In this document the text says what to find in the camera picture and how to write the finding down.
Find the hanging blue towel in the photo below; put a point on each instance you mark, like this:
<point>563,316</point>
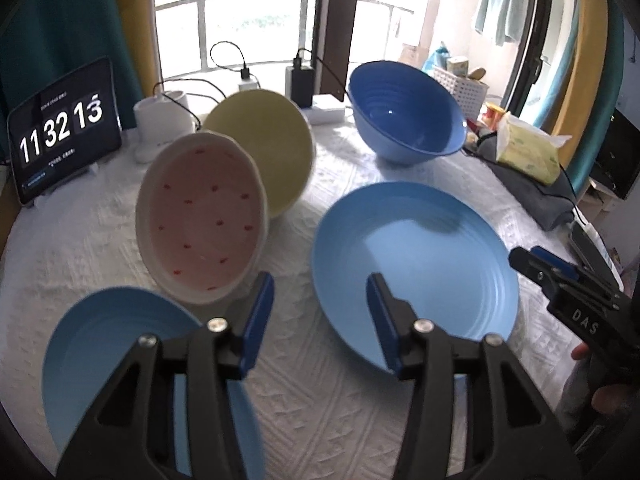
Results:
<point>500,5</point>

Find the black power adapter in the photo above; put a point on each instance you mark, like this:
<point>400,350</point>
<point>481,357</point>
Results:
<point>300,85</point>

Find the dark sliding door frame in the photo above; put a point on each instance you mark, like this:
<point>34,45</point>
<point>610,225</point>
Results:
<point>537,20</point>
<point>337,10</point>

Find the grey cloth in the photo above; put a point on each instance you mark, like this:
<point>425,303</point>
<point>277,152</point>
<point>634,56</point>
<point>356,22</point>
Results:
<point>540,200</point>

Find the white bowl with pink dots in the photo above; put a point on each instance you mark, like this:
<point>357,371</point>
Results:
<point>200,220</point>

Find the dark blue bowl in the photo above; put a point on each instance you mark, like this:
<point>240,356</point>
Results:
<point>405,115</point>

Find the black monitor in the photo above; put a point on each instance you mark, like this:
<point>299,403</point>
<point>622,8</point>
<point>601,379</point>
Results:
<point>620,155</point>

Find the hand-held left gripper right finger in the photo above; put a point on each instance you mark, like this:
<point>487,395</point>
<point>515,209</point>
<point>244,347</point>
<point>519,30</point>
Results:
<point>382,325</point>

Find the teal curtain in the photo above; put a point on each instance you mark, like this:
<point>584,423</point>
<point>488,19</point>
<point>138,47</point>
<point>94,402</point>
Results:
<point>607,110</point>
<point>65,20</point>

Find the white power strip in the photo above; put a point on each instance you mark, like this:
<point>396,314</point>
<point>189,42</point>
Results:
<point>325,112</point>

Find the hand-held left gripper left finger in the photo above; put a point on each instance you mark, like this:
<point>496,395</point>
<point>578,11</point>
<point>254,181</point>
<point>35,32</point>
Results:
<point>257,320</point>

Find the yellow curtain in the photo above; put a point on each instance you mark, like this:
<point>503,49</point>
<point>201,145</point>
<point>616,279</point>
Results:
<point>135,25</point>
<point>585,85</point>

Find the red and yellow cup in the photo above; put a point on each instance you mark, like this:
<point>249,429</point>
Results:
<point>494,115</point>

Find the person's right hand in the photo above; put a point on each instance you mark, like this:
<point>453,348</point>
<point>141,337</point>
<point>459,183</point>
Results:
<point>610,397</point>

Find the white charger plug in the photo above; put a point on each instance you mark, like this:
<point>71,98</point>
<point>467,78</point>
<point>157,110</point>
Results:
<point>248,80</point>

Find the balcony railing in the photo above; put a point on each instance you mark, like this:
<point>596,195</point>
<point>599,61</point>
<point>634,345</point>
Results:
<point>200,25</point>

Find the white desk lamp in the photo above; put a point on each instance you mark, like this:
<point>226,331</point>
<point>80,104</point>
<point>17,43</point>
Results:
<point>160,120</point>

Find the brown round object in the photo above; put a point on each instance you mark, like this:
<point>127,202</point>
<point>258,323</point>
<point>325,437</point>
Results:
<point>477,73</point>

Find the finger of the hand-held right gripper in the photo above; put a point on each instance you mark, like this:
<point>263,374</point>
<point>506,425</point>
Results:
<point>555,259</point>
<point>525,260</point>

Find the pale yellow tissue pack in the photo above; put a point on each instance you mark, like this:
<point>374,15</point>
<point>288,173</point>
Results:
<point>530,150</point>

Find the small carton box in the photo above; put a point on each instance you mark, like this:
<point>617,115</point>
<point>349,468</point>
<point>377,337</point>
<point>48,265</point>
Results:
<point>456,66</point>

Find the white plastic basket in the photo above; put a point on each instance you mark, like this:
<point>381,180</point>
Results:
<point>462,92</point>

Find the black tablet clock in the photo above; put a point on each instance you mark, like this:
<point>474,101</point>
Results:
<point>60,135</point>

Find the blue bag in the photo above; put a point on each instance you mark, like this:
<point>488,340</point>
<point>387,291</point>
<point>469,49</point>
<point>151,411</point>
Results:
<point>437,57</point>

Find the light blue plate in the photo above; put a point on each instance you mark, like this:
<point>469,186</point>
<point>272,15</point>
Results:
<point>100,340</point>
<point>415,260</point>

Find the pale yellow bowl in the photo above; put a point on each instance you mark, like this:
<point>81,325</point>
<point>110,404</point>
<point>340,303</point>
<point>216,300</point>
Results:
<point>275,140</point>

